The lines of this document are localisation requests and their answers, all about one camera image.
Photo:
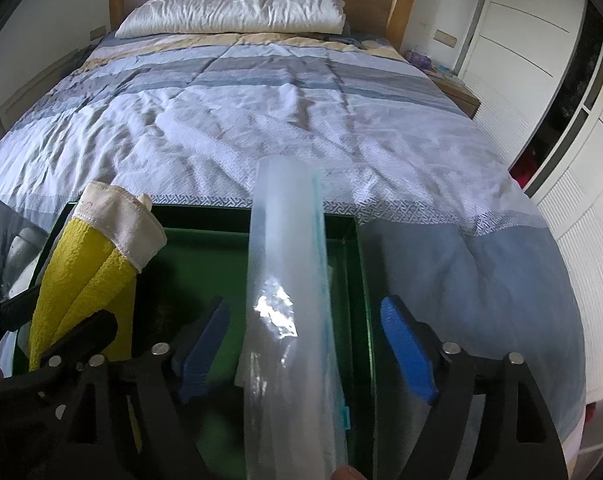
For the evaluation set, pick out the wooden nightstand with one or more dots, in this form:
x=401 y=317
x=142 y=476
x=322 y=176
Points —
x=456 y=92

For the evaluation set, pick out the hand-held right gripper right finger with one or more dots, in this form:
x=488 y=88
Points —
x=411 y=350

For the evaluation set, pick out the person's right hand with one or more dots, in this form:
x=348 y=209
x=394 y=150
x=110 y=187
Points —
x=350 y=472

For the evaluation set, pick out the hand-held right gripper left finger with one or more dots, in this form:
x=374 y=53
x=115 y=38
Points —
x=206 y=347

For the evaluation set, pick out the clear plastic packet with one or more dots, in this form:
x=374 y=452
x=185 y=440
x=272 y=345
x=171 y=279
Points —
x=291 y=260

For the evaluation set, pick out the wall socket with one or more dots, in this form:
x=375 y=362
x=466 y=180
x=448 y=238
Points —
x=97 y=32
x=445 y=38

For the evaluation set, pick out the white pillow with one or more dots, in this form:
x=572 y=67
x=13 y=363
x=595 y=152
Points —
x=231 y=10

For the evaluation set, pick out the green tray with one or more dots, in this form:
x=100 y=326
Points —
x=191 y=270

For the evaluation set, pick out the white wardrobe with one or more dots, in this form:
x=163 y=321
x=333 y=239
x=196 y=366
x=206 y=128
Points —
x=531 y=35

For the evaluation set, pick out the yellow towel with white edge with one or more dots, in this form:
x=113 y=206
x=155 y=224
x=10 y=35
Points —
x=81 y=270

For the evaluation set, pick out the red cloth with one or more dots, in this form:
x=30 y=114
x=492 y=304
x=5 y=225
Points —
x=521 y=170

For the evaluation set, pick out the red bag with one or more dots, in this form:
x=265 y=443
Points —
x=592 y=412

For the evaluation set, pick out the wooden bed with striped duvet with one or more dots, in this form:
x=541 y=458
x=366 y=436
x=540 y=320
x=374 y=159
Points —
x=281 y=110

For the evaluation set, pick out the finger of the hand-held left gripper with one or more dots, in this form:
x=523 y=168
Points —
x=88 y=332
x=16 y=316

